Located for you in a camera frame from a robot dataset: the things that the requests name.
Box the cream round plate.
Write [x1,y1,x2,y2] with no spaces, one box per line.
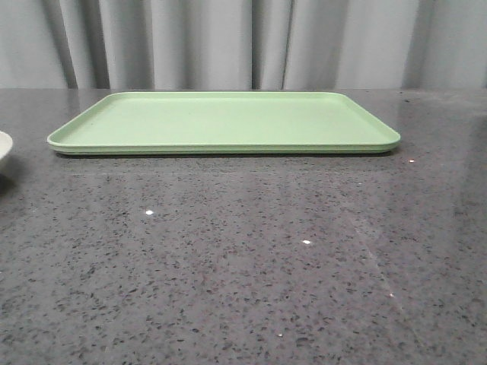
[0,131,14,171]

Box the grey pleated curtain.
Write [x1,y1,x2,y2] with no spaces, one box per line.
[1,1,486,90]

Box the light green plastic tray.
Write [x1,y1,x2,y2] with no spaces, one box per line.
[47,91,400,155]

